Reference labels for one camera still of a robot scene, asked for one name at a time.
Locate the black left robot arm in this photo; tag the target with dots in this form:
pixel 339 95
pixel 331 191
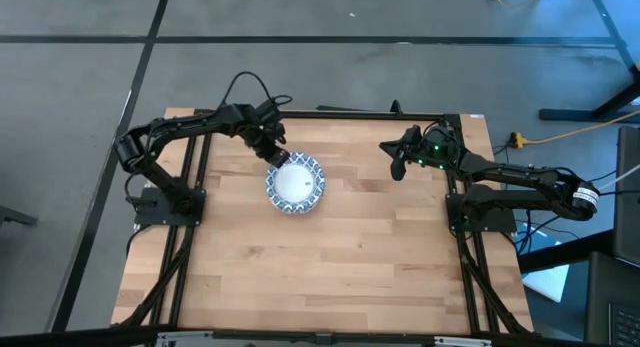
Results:
pixel 190 122

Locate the dark grey equipment case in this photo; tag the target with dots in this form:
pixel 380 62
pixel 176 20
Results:
pixel 629 212

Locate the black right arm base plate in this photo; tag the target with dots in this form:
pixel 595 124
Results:
pixel 500 222

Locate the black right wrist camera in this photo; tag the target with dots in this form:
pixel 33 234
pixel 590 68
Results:
pixel 414 133

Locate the silver-ended black rail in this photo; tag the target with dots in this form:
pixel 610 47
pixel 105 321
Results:
pixel 322 338

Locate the blue-rimmed white paper bowl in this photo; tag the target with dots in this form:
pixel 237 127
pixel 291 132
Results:
pixel 295 184

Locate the black desk frame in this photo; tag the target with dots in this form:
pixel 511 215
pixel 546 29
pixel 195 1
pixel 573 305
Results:
pixel 615 104

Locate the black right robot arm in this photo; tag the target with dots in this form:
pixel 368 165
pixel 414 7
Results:
pixel 525 177

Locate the black floor beam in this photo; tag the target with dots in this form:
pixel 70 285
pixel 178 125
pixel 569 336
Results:
pixel 565 252

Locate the black triangular bracket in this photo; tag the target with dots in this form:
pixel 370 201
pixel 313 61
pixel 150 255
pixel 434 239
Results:
pixel 396 108

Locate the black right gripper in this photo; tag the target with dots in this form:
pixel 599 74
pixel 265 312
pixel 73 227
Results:
pixel 415 152

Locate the black aluminium table frame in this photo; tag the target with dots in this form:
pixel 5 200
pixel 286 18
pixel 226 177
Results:
pixel 325 115

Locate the blue and white sheet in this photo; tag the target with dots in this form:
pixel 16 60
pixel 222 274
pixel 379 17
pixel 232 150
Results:
pixel 550 282

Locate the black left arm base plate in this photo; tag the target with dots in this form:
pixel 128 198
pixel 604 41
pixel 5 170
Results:
pixel 150 212

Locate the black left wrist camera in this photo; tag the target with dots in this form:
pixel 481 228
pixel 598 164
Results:
pixel 270 114

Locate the grey furniture foot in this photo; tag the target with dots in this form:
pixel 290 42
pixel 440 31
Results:
pixel 15 217

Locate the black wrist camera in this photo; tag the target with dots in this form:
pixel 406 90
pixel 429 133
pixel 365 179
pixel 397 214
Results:
pixel 270 114
pixel 414 133

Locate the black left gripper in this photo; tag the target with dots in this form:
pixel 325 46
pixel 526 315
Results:
pixel 262 137

